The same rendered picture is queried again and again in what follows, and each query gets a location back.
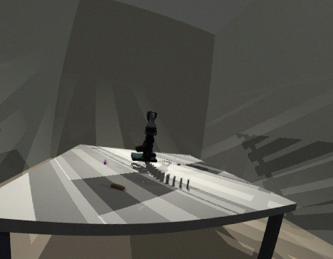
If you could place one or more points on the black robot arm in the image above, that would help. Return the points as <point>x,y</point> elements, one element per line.
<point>150,130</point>

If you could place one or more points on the brown rectangular block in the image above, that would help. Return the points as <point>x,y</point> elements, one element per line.
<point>116,186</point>

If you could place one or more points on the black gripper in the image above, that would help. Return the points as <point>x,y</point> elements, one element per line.
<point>148,154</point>

